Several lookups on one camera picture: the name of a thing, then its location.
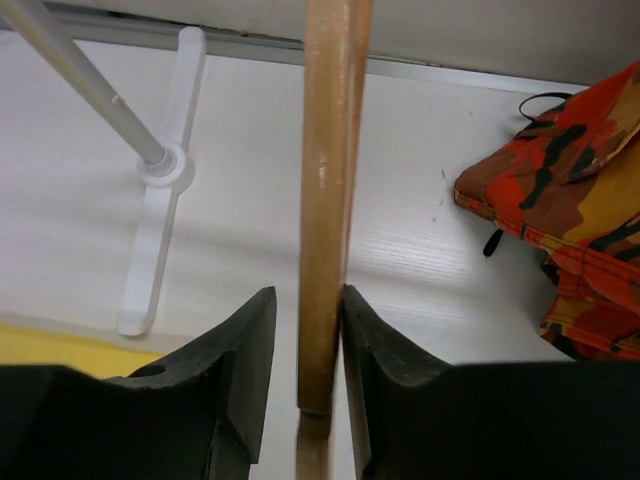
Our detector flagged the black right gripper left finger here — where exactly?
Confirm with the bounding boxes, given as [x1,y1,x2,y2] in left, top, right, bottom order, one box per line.
[1,287,277,479]

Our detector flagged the orange camouflage garment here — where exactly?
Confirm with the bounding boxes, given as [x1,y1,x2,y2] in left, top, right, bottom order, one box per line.
[453,65,639,360]

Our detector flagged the yellow trousers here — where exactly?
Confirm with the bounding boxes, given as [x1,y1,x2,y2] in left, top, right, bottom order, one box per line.
[0,324,162,378]

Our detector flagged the wooden clothes hanger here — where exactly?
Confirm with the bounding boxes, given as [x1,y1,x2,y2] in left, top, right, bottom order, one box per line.
[295,1,373,479]

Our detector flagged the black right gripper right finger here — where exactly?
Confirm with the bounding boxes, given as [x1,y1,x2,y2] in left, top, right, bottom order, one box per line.
[340,286,639,479]

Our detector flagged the white clothes rack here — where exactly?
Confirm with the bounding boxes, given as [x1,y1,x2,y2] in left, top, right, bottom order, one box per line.
[1,1,206,337]

